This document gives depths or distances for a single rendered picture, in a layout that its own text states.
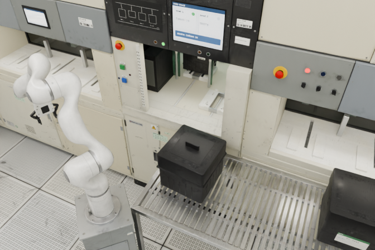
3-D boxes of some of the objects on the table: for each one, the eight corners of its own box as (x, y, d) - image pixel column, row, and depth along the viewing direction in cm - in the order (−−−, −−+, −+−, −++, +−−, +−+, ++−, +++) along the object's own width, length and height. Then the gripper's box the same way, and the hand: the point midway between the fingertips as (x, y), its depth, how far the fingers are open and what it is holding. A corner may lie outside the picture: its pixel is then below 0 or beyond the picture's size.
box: (315, 240, 162) (328, 211, 146) (321, 196, 182) (333, 166, 166) (378, 263, 153) (400, 235, 137) (376, 214, 174) (395, 184, 158)
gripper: (52, 89, 192) (59, 111, 203) (22, 100, 184) (31, 123, 194) (57, 94, 188) (64, 117, 199) (27, 106, 179) (35, 129, 190)
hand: (47, 119), depth 196 cm, fingers open, 8 cm apart
